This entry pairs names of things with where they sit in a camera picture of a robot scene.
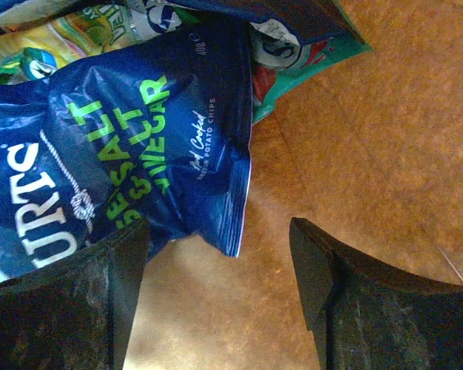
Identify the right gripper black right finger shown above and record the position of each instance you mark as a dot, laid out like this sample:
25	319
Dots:
366	314

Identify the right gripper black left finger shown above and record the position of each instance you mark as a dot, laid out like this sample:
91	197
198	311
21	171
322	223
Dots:
78	312

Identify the yellow green candy packet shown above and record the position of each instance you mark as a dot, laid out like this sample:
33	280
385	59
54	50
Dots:
38	52

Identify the green snack packet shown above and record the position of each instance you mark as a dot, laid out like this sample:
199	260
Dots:
291	40

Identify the blue salt vinegar chips bag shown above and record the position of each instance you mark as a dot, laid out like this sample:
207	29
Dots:
157	131

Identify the brown paper bag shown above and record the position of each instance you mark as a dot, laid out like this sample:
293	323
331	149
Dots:
371	151

